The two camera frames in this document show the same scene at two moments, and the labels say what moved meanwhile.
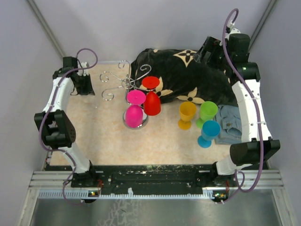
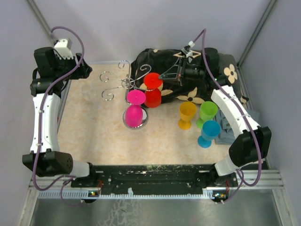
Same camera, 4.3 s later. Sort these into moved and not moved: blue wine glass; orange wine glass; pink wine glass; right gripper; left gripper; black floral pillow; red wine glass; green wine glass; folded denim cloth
Moved: left gripper; red wine glass; right gripper
Not moved: folded denim cloth; pink wine glass; green wine glass; orange wine glass; blue wine glass; black floral pillow
